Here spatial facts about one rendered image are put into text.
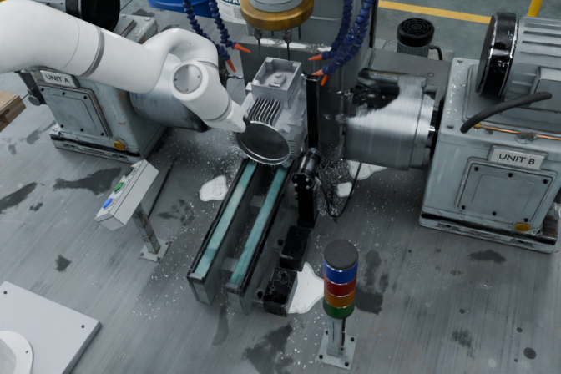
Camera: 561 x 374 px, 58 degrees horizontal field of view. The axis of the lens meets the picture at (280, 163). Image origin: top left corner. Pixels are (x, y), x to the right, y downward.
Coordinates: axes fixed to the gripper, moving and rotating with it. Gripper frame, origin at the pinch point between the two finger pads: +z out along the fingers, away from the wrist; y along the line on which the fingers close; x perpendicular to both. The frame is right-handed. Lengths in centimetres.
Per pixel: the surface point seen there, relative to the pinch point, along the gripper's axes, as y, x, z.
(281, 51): 4.1, 25.5, 9.4
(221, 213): -0.1, -22.0, 6.8
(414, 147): 44.3, 3.8, 4.9
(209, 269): 3.0, -36.0, 0.2
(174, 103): -19.8, 4.0, 3.2
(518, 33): 60, 26, -15
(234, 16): -69, 95, 134
